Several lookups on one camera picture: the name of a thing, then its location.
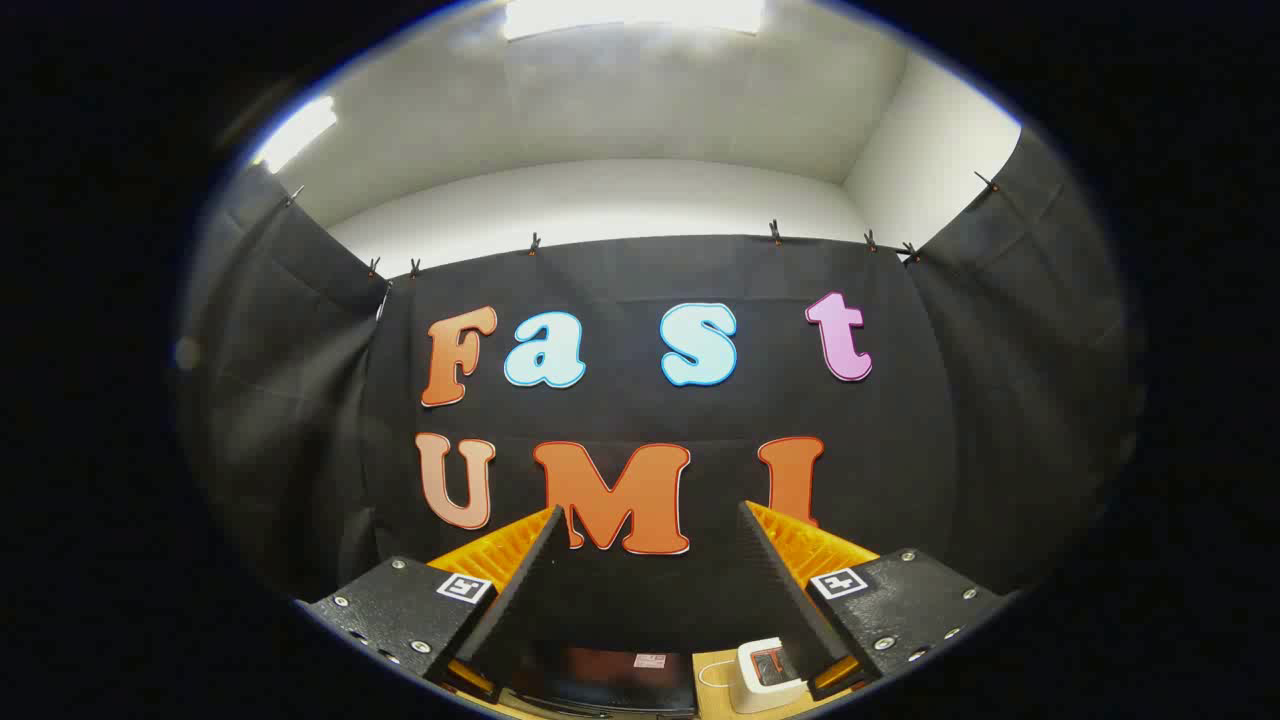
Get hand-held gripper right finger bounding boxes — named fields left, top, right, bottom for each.
left=738, top=500, right=1013, bottom=703

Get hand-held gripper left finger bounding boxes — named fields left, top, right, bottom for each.
left=298, top=505, right=571, bottom=706

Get black toaster oven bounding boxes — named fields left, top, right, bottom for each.
left=508, top=640, right=698, bottom=718

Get white countertop appliance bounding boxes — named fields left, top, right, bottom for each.
left=733, top=638, right=809, bottom=714

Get black backdrop cloth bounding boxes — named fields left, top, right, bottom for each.
left=175, top=125, right=1146, bottom=656

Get row of cloth clips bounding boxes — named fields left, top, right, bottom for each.
left=285, top=170, right=1001, bottom=283

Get rectangular ceiling light panel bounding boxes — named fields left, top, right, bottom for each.
left=254, top=96, right=340, bottom=174
left=502, top=0, right=767, bottom=42

